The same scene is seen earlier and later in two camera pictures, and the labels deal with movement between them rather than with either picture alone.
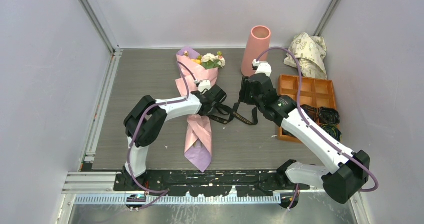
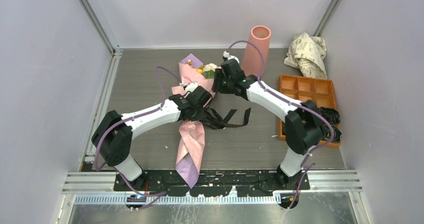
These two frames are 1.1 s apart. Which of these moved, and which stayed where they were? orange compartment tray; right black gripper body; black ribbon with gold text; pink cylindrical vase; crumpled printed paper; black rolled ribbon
Moved: black ribbon with gold text; right black gripper body
Stayed: black rolled ribbon; crumpled printed paper; orange compartment tray; pink cylindrical vase
